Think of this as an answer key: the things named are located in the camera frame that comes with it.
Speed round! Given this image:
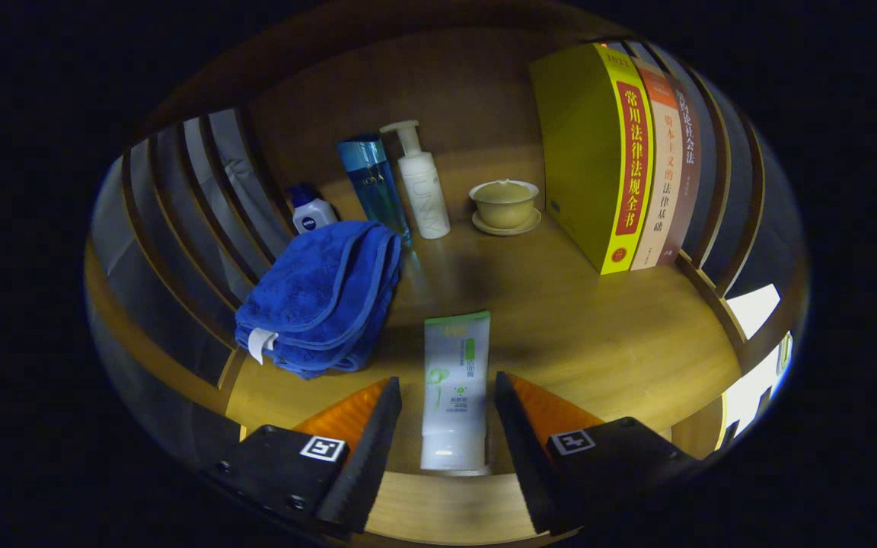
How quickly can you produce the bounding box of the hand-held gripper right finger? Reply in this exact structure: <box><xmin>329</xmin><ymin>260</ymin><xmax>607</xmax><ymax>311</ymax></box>
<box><xmin>493</xmin><ymin>371</ymin><xmax>702</xmax><ymax>537</ymax></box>

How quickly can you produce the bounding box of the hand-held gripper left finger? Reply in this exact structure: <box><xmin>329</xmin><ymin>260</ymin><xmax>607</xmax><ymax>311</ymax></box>
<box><xmin>206</xmin><ymin>377</ymin><xmax>403</xmax><ymax>537</ymax></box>

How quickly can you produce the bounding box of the white green tube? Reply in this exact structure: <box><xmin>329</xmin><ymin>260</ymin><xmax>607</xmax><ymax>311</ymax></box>
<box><xmin>419</xmin><ymin>311</ymin><xmax>491</xmax><ymax>473</ymax></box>

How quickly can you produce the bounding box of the wooden countertop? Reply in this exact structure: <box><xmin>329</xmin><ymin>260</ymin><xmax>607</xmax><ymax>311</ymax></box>
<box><xmin>225</xmin><ymin>148</ymin><xmax>744</xmax><ymax>476</ymax></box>

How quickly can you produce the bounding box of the wooden cabinet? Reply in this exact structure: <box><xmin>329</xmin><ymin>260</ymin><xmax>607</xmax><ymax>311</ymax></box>
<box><xmin>85</xmin><ymin>4</ymin><xmax>812</xmax><ymax>547</ymax></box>

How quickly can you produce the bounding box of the blue folded towel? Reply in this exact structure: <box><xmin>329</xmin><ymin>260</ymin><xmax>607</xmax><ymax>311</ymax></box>
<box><xmin>234</xmin><ymin>220</ymin><xmax>403</xmax><ymax>380</ymax></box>

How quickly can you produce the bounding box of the small white blue-capped bottle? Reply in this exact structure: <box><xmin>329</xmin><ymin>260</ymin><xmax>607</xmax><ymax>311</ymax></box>
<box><xmin>286</xmin><ymin>183</ymin><xmax>339</xmax><ymax>234</ymax></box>

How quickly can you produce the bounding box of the beige lidded teacup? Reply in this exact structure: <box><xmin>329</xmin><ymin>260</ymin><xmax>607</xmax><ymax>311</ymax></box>
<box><xmin>469</xmin><ymin>179</ymin><xmax>542</xmax><ymax>237</ymax></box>

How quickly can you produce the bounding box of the white pump bottle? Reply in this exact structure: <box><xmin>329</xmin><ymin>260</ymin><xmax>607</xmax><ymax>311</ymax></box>
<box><xmin>380</xmin><ymin>119</ymin><xmax>451</xmax><ymax>241</ymax></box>

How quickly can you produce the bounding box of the tall blue bottle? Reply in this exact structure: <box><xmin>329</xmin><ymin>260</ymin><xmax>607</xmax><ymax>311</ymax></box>
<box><xmin>336</xmin><ymin>134</ymin><xmax>413</xmax><ymax>244</ymax></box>

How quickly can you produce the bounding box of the yellow book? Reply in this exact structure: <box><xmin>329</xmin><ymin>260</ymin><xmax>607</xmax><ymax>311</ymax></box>
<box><xmin>528</xmin><ymin>43</ymin><xmax>656</xmax><ymax>276</ymax></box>

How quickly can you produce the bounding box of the beige orange book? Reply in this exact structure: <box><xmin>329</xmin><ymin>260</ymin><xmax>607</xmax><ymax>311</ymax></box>
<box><xmin>629</xmin><ymin>57</ymin><xmax>684</xmax><ymax>272</ymax></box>

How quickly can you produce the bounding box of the brown book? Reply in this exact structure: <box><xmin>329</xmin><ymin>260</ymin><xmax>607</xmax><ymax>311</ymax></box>
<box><xmin>655</xmin><ymin>72</ymin><xmax>703</xmax><ymax>266</ymax></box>

